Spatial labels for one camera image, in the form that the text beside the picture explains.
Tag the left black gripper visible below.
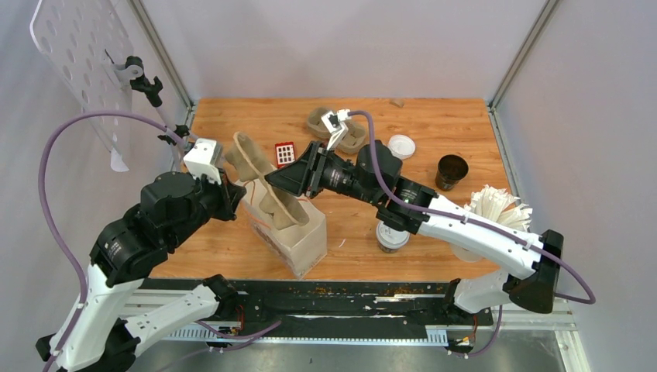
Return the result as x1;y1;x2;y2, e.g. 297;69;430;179
170;164;249;246

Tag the white paper bakery bag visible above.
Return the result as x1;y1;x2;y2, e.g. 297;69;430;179
241;180;328;279

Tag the dark plastic cup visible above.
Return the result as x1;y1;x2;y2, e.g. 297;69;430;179
435;154;469;191
379;244;402;253

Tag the red toy block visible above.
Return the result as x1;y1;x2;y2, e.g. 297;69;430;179
274;142;297;168

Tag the perforated white panel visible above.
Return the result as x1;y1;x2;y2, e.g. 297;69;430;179
29;0;136;173

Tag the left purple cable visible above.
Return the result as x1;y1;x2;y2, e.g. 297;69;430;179
37;110;188;372

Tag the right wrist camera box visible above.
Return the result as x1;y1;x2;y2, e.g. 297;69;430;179
320;108;351;151

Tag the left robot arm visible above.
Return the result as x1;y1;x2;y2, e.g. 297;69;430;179
36;172;246;371

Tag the single cardboard carrier tray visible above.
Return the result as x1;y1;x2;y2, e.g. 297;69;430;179
225;132;310;230

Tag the tripod stand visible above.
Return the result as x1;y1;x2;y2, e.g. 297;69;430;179
107;55;198;171

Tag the white straw holder cup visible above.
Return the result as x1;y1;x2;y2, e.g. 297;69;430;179
449;243;483;263

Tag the stack of white lids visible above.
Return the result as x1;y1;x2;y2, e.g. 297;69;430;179
387;134;416;160

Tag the cardboard cup carrier tray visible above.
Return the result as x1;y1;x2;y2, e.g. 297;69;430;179
306;107;367;155

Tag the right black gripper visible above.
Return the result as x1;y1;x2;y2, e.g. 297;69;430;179
263;142;380;206

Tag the wrapped white straws bundle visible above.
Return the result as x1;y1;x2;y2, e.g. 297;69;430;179
464;184;533;232

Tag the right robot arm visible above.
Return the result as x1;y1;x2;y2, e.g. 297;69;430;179
265;140;563;324

